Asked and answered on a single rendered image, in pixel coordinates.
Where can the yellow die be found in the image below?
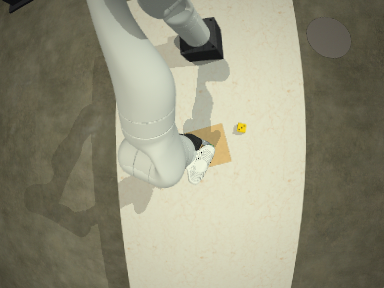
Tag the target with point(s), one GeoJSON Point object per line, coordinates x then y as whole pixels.
{"type": "Point", "coordinates": [241, 127]}

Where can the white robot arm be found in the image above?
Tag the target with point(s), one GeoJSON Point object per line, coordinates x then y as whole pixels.
{"type": "Point", "coordinates": [144, 85]}

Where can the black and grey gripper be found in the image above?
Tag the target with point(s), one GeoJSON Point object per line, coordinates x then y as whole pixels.
{"type": "Point", "coordinates": [199, 159]}

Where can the tan square mat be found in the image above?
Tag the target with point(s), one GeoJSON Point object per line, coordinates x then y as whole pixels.
{"type": "Point", "coordinates": [215, 136]}

